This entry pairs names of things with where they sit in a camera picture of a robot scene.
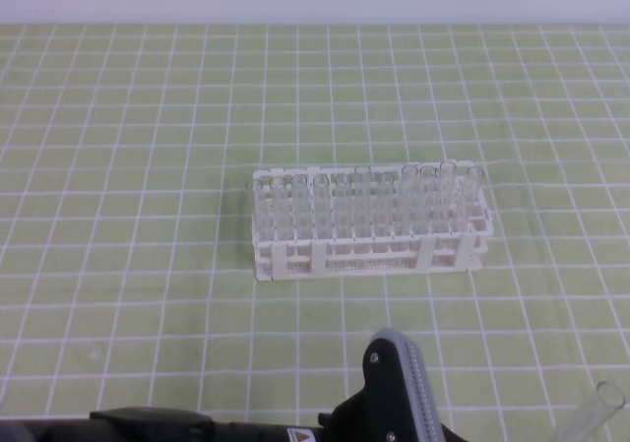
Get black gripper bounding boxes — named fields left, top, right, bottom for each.
left=318, top=328, right=443, bottom=442

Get clear glass test tube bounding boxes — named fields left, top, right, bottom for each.
left=549, top=381, right=626, bottom=442

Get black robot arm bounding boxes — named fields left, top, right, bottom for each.
left=1, top=328, right=460, bottom=442

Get white plastic test tube rack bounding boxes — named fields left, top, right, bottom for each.
left=247, top=160, right=494, bottom=281

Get green checkered tablecloth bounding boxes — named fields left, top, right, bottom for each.
left=1, top=25, right=629, bottom=441

